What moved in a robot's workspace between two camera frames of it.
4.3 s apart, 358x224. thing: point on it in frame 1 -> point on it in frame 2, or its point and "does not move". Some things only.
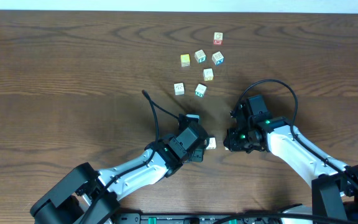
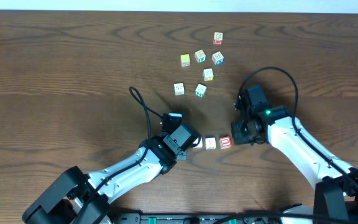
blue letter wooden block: [217, 58] does not move
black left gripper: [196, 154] -> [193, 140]
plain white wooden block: [179, 89] does not move
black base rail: [199, 218] does not move
